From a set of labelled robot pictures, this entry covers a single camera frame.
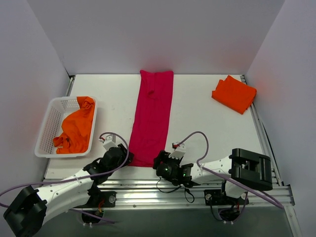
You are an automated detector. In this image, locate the magenta t shirt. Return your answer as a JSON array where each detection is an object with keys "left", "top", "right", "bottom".
[{"left": 129, "top": 70, "right": 174, "bottom": 167}]

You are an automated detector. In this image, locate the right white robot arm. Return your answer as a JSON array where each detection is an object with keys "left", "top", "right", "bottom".
[{"left": 153, "top": 148, "right": 273, "bottom": 204}]

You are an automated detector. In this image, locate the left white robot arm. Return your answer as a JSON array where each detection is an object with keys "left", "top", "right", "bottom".
[{"left": 3, "top": 144, "right": 134, "bottom": 237}]

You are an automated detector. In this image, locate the crumpled orange t shirt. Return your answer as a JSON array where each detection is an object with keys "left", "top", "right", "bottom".
[{"left": 53, "top": 96, "right": 95, "bottom": 154}]

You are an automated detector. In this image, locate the white plastic basket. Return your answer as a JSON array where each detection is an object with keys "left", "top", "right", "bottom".
[{"left": 35, "top": 96, "right": 98, "bottom": 158}]

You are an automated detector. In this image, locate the folded orange t shirt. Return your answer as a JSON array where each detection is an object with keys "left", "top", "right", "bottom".
[{"left": 211, "top": 75, "right": 257, "bottom": 115}]

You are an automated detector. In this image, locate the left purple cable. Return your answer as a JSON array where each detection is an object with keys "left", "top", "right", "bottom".
[{"left": 0, "top": 132, "right": 130, "bottom": 225}]

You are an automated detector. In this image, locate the purple cable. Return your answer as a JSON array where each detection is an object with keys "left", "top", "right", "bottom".
[
  {"left": 0, "top": 132, "right": 130, "bottom": 225},
  {"left": 172, "top": 131, "right": 284, "bottom": 223}
]

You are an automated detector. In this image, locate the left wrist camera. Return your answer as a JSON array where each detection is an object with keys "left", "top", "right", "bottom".
[{"left": 99, "top": 134, "right": 117, "bottom": 151}]

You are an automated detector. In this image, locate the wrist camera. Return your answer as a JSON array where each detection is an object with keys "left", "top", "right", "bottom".
[
  {"left": 99, "top": 134, "right": 117, "bottom": 151},
  {"left": 168, "top": 143, "right": 186, "bottom": 159}
]

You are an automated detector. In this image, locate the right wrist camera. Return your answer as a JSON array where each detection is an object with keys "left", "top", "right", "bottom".
[{"left": 168, "top": 143, "right": 186, "bottom": 159}]

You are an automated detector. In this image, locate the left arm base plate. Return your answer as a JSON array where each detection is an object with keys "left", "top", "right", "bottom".
[{"left": 87, "top": 191, "right": 117, "bottom": 208}]

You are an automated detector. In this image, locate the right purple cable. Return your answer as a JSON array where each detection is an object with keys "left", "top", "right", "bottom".
[{"left": 172, "top": 131, "right": 284, "bottom": 223}]

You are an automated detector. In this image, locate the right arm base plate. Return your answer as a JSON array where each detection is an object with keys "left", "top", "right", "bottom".
[{"left": 203, "top": 189, "right": 249, "bottom": 206}]

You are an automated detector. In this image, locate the aluminium rail frame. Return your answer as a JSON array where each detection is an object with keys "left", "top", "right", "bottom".
[{"left": 44, "top": 74, "right": 302, "bottom": 237}]

